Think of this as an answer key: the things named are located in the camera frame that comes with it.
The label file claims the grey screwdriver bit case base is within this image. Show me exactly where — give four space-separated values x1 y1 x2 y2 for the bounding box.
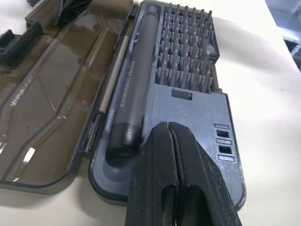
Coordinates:
88 0 247 214

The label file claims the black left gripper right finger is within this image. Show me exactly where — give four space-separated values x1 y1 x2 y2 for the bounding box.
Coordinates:
168 121 243 226

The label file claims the black ribbed object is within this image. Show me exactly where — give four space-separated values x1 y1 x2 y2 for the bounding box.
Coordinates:
53 0 95 27

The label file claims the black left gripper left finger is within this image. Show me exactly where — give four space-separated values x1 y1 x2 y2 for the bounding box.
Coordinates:
125 121 181 226

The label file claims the smoky transparent case lid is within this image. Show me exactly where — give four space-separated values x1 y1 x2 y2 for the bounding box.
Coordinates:
0 0 139 195

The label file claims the grey metal shelf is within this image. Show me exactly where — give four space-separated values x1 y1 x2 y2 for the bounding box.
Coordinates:
283 35 301 73

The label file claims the dark grey screwdriver handle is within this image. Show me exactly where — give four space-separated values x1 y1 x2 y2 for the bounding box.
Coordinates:
104 4 163 163

